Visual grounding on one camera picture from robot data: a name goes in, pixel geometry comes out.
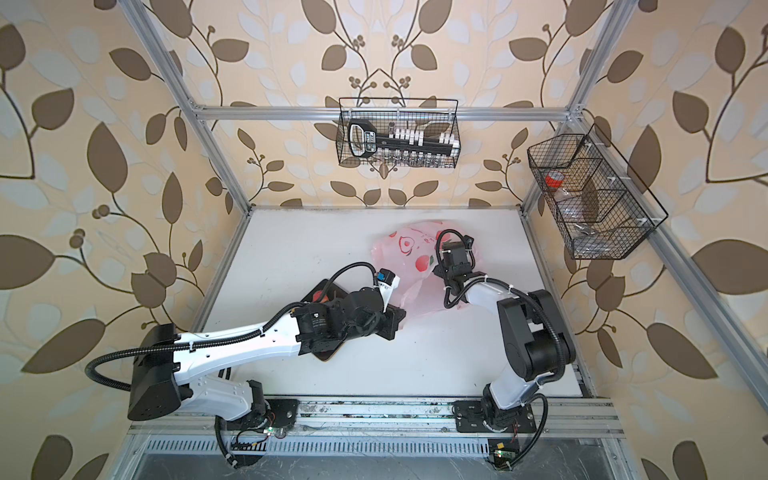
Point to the back black wire basket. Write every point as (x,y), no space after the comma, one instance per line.
(433,114)

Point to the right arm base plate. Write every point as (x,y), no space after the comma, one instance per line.
(480,416)

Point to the red capped item in basket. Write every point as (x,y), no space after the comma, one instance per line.
(554,180)

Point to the aluminium front rail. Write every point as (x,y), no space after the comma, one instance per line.
(587,418)

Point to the dark square plate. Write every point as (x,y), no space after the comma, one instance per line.
(334,292)

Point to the black tool set in basket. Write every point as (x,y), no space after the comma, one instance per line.
(395,143)

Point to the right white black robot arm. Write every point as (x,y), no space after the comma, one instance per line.
(533,333)

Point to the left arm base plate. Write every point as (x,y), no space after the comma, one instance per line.
(278,414)

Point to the right black wire basket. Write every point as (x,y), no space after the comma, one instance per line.
(604,209)

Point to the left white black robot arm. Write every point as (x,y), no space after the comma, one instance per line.
(173,372)

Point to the pink plastic bag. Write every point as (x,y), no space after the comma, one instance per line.
(409,252)

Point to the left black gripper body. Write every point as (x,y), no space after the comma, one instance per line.
(382,322)

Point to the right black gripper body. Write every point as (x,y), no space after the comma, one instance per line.
(441,271)

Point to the black wire basket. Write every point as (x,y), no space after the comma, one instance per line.
(604,209)
(433,114)

